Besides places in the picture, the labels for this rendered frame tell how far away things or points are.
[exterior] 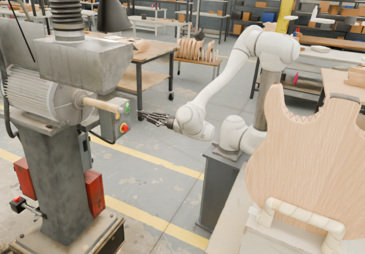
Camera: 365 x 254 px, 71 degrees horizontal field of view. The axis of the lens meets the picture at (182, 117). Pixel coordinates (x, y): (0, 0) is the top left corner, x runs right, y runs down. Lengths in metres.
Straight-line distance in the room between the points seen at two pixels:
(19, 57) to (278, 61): 1.17
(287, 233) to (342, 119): 0.38
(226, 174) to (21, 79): 1.30
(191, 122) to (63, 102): 0.54
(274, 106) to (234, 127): 1.01
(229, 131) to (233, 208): 0.67
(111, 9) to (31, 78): 0.48
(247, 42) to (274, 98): 0.80
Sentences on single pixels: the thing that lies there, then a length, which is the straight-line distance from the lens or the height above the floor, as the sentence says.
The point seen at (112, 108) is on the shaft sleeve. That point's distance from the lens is 1.09.
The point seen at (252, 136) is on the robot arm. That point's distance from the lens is 1.59.
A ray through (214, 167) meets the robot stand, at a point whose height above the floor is 0.62.
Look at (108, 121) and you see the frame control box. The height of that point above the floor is 1.05.
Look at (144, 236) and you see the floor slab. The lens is 2.18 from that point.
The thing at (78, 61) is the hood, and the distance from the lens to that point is 0.92.
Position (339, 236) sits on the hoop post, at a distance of 0.81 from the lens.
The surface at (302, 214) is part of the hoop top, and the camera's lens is 0.78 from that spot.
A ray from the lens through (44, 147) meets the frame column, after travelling 1.41.
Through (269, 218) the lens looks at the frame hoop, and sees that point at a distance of 0.81.
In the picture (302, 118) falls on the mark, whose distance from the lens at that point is 0.69.
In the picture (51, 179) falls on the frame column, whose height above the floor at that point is 0.79.
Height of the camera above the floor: 1.72
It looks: 27 degrees down
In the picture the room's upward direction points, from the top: 3 degrees clockwise
